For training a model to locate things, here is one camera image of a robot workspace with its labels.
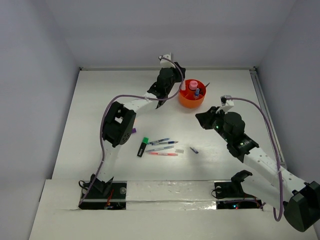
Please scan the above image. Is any small blue pen cap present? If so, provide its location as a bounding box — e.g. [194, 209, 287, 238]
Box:
[190, 147, 199, 154]

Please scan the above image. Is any small blue spray bottle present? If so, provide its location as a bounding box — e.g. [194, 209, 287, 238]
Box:
[194, 88, 200, 99]

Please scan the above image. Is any blue gel pen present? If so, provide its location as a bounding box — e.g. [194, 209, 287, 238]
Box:
[147, 138, 170, 145]

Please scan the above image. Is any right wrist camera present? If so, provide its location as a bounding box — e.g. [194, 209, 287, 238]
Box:
[220, 95, 235, 113]

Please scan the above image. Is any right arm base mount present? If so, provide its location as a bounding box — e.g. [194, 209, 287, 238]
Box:
[211, 170, 264, 210]

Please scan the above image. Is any pink capped clear tube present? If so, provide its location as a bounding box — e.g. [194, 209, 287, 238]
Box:
[188, 80, 198, 91]

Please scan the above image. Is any green capped black highlighter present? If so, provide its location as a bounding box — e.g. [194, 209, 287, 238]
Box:
[137, 137, 149, 158]

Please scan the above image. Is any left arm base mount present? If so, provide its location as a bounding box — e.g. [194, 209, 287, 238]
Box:
[78, 174, 127, 210]

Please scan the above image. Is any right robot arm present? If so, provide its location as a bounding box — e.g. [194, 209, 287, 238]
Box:
[195, 106, 320, 232]

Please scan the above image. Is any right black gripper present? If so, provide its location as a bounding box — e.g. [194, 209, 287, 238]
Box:
[195, 106, 232, 143]

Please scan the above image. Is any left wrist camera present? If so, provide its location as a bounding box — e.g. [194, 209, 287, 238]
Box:
[158, 52, 175, 68]

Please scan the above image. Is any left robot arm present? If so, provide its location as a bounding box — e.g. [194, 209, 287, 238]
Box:
[86, 58, 186, 198]

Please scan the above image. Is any red clear pen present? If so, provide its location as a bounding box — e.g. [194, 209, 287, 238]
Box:
[148, 152, 179, 157]

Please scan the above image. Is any dark blue ballpoint pen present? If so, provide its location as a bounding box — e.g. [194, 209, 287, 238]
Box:
[152, 141, 179, 146]

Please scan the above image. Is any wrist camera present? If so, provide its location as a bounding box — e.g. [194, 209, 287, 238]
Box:
[220, 95, 235, 113]
[158, 52, 175, 68]

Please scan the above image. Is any light blue clear pen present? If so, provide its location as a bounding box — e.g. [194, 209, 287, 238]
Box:
[145, 145, 175, 153]

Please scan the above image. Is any small clear eraser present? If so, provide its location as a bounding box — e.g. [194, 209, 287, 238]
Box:
[175, 149, 184, 154]

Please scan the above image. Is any orange round desk organizer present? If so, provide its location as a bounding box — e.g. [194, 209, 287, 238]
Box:
[178, 79, 207, 109]

